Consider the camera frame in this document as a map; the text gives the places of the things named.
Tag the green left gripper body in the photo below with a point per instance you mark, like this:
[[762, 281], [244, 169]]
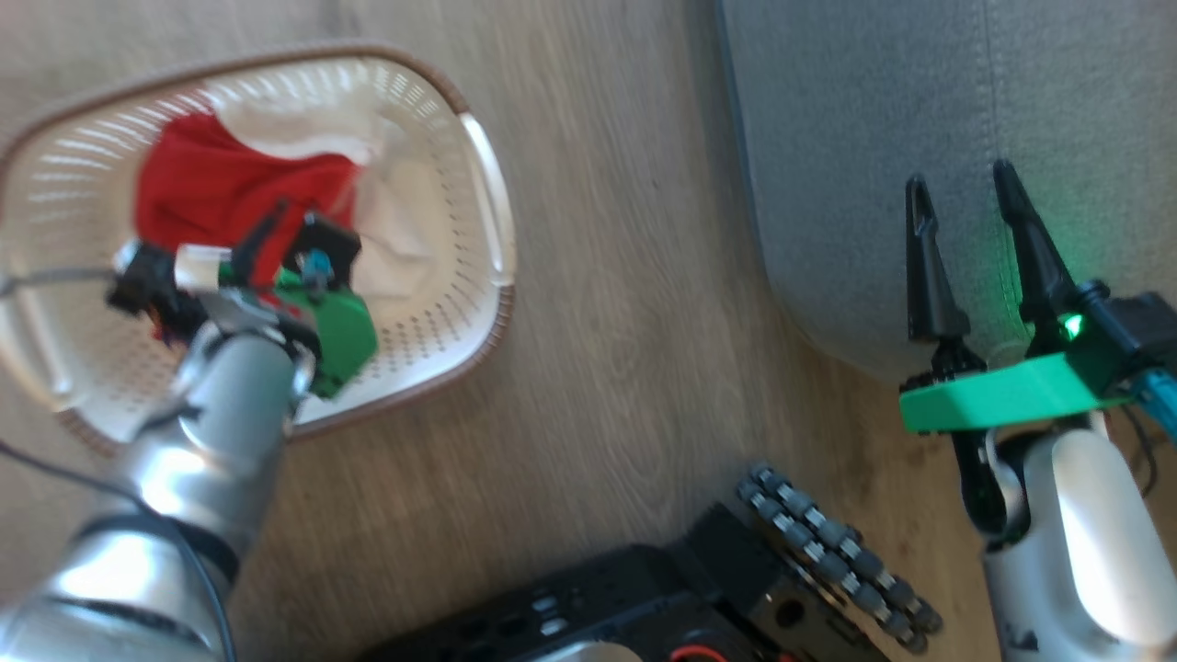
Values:
[[340, 336]]

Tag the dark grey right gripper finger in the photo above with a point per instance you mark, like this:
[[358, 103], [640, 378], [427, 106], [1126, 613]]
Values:
[[929, 276], [1039, 267]]

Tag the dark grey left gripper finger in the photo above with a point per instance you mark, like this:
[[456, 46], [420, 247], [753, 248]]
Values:
[[147, 290], [262, 241]]

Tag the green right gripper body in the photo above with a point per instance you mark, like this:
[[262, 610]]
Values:
[[1011, 395]]

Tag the red cloth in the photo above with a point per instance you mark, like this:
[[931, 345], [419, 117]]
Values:
[[211, 193]]

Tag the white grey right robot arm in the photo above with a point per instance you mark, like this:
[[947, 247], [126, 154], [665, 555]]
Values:
[[1085, 552]]

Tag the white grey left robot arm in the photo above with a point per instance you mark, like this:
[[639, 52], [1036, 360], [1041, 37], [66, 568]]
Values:
[[211, 432]]

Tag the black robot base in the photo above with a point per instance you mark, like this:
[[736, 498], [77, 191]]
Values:
[[644, 588]]

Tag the white cloth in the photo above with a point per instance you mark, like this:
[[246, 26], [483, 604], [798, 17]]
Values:
[[395, 230]]

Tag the grey fabric sofa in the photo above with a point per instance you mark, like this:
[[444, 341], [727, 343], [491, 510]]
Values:
[[855, 138]]

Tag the white woven laundry basket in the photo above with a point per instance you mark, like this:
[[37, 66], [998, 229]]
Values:
[[432, 303]]

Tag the grey roller omni wheel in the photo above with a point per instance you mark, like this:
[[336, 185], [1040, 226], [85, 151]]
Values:
[[828, 542]]

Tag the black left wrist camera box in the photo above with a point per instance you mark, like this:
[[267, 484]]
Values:
[[329, 241]]

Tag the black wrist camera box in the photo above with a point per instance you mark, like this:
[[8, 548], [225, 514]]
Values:
[[329, 241], [1140, 326]]

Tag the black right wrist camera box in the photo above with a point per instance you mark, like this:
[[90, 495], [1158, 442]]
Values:
[[1140, 326]]

